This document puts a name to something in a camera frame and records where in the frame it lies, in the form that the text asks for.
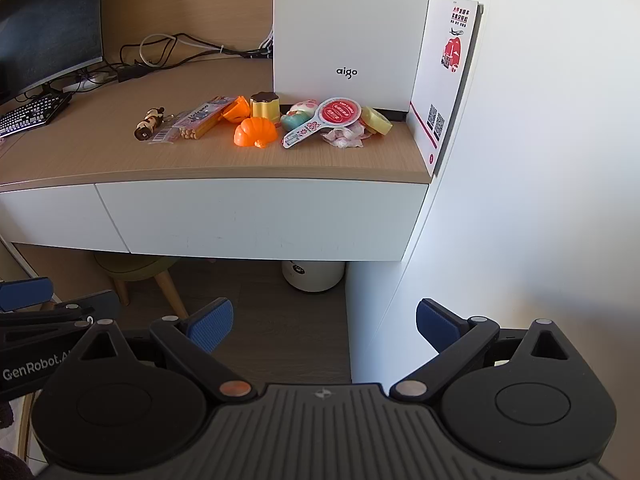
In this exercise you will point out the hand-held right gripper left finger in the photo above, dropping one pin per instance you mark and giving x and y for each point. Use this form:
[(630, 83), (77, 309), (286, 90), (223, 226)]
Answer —
[(212, 326)]

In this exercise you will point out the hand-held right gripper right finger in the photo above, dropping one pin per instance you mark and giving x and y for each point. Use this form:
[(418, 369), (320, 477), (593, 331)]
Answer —
[(437, 326)]

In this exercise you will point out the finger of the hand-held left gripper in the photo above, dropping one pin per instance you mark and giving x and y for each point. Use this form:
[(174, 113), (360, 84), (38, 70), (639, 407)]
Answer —
[(100, 304), (25, 294)]

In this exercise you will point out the clear barcode packet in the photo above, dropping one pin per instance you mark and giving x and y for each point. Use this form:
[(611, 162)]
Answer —
[(162, 136)]

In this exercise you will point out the brown white dog toy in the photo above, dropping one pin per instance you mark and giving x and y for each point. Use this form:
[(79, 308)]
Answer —
[(149, 122)]

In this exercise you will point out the orange pumpkin shell half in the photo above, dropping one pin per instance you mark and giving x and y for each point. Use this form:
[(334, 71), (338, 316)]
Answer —
[(239, 109), (255, 132)]

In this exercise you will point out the pink snack packet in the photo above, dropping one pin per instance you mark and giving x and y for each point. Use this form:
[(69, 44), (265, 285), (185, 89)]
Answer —
[(202, 117)]

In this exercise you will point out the pink white wrapper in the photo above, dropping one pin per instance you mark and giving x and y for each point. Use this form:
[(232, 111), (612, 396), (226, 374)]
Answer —
[(345, 137)]

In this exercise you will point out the yellow pudding toy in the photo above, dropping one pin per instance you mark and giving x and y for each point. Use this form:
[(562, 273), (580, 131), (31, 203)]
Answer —
[(265, 107)]

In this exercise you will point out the teal and pink toy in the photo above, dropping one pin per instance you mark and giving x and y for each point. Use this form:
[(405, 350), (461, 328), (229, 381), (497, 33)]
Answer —
[(295, 115)]

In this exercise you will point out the red white paddle fan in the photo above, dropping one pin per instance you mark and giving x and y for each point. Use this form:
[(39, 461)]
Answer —
[(340, 111)]

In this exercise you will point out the green stool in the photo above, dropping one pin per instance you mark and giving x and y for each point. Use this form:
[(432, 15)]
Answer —
[(135, 265)]

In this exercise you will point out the narrow white desk drawer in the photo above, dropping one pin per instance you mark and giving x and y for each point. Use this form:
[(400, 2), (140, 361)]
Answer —
[(55, 217)]

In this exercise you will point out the white trash can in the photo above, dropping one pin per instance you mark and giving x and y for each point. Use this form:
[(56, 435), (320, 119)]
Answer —
[(312, 275)]

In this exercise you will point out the black keyboard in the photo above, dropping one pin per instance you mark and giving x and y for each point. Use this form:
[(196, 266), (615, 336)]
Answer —
[(30, 115)]

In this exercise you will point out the black power adapter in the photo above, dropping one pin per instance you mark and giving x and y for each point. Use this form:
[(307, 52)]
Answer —
[(132, 73)]

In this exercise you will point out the white cardboard box red print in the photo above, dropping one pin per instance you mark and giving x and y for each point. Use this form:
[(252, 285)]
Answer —
[(440, 90)]

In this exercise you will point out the black computer monitor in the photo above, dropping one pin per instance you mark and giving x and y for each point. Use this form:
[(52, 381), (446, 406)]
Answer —
[(45, 20)]

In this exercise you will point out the white computer case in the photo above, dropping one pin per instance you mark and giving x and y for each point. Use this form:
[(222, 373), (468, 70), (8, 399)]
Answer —
[(350, 20)]

